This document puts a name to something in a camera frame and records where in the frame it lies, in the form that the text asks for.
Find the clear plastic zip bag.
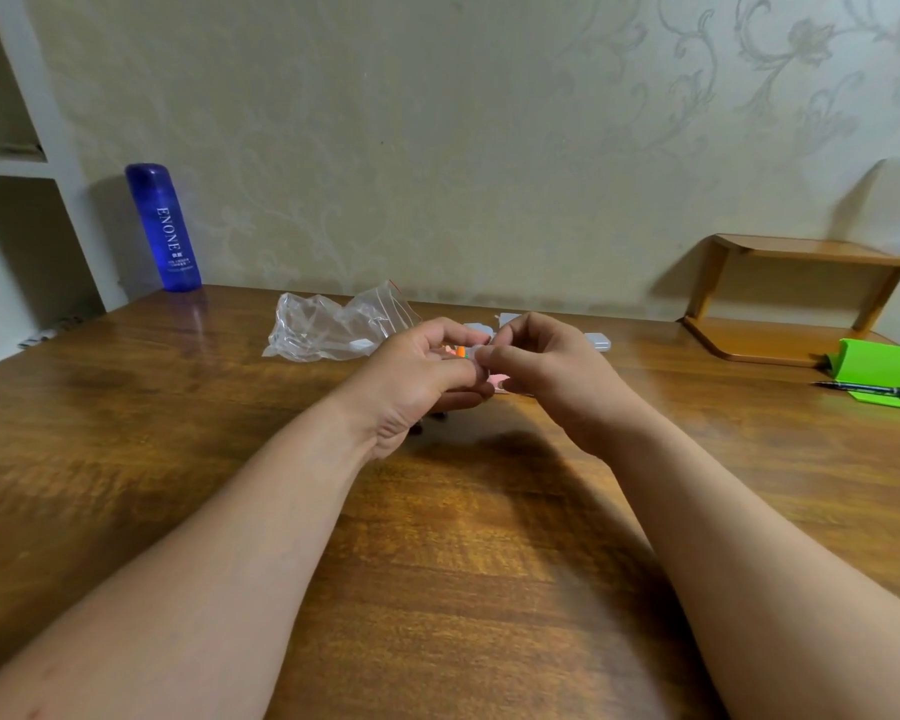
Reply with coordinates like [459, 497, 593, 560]
[261, 280, 424, 364]

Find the person's right forearm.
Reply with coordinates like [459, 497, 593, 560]
[592, 412, 900, 720]

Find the person's right hand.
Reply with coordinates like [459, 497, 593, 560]
[474, 312, 650, 452]

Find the black pen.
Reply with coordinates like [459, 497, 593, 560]
[810, 380, 900, 404]

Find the blue plastic bottle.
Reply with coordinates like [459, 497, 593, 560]
[124, 163, 204, 294]

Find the green folding stand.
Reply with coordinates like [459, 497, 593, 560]
[822, 337, 900, 414]

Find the person's left forearm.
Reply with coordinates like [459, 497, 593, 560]
[0, 393, 380, 720]

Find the white wall shelf unit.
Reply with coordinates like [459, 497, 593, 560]
[0, 0, 130, 372]

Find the wooden desk shelf riser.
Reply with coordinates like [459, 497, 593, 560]
[678, 232, 900, 368]

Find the person's left hand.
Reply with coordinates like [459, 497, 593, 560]
[335, 317, 497, 464]

